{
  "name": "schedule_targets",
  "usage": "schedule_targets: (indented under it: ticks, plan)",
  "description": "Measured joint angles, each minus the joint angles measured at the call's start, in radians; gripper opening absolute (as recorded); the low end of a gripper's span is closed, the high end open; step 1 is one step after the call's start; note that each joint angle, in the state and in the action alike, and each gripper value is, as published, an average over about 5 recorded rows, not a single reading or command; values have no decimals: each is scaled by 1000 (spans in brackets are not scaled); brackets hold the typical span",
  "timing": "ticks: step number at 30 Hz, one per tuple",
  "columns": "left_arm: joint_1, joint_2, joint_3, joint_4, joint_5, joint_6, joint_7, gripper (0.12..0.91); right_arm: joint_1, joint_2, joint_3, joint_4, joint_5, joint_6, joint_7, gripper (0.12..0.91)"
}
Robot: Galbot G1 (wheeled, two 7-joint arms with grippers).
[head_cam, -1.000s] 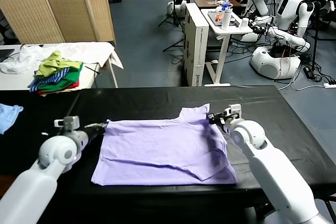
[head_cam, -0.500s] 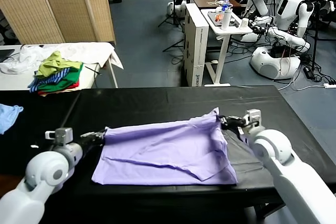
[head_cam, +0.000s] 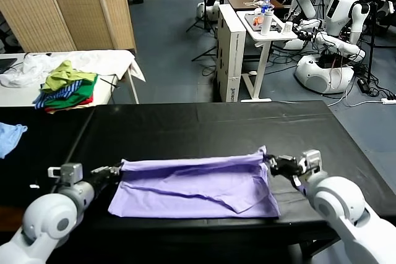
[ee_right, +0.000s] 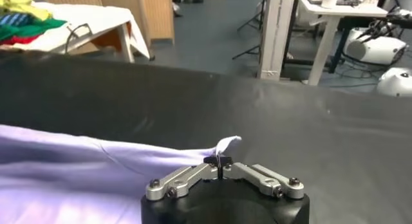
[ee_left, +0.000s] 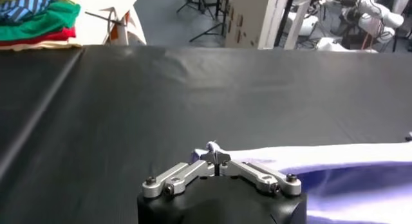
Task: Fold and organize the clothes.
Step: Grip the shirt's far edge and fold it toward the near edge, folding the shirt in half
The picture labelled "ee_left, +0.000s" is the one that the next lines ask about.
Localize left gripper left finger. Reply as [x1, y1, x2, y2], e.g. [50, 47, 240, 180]
[142, 149, 220, 199]

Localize red garment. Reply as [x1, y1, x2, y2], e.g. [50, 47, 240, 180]
[0, 27, 77, 48]

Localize cream garment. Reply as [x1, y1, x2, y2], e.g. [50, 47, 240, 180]
[0, 40, 82, 52]

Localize white cloth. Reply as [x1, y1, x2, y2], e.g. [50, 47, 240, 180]
[51, 0, 147, 46]

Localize blue striped garment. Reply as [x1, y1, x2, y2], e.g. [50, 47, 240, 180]
[0, 0, 55, 23]

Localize white standing desk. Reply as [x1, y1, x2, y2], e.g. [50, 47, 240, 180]
[273, 0, 349, 51]

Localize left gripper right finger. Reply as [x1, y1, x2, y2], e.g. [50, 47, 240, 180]
[218, 153, 303, 196]

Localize lavender t-shirt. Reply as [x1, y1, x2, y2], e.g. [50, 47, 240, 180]
[191, 140, 412, 224]

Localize tall white cardboard box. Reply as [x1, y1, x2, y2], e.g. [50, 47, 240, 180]
[225, 0, 290, 50]

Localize white humanoid robot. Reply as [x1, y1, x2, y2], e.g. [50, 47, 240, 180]
[285, 0, 412, 54]

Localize black tripod stand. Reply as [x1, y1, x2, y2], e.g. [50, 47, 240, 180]
[176, 0, 233, 43]

